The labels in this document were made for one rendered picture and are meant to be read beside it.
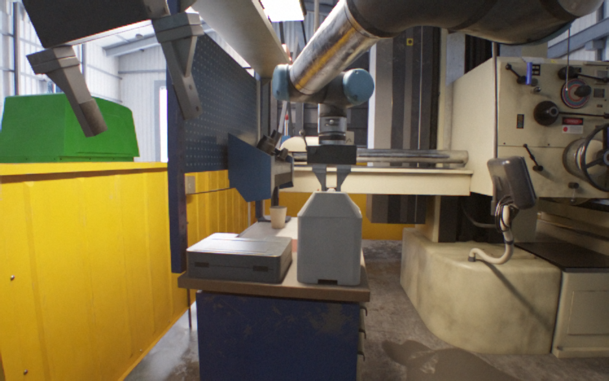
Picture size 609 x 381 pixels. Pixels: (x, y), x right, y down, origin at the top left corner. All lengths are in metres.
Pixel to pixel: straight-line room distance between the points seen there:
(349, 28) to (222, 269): 0.64
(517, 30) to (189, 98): 0.37
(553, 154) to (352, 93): 1.77
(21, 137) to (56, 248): 2.31
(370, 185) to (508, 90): 1.01
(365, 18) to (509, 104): 1.81
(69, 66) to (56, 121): 2.98
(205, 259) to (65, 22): 0.61
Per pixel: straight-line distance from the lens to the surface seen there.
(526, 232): 3.06
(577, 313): 2.69
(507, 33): 0.44
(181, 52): 0.36
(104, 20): 0.37
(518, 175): 1.53
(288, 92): 0.66
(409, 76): 2.66
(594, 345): 2.89
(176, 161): 0.85
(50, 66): 0.44
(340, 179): 0.81
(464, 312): 2.38
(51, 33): 0.42
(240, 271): 0.82
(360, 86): 0.70
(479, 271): 2.27
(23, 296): 1.40
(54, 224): 1.44
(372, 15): 0.39
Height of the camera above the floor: 1.26
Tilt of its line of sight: 6 degrees down
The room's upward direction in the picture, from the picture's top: 1 degrees clockwise
